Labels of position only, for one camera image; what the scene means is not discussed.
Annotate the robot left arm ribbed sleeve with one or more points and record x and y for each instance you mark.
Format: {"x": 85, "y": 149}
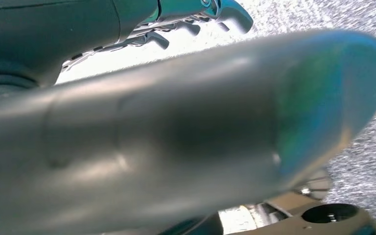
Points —
{"x": 0, "y": 81}

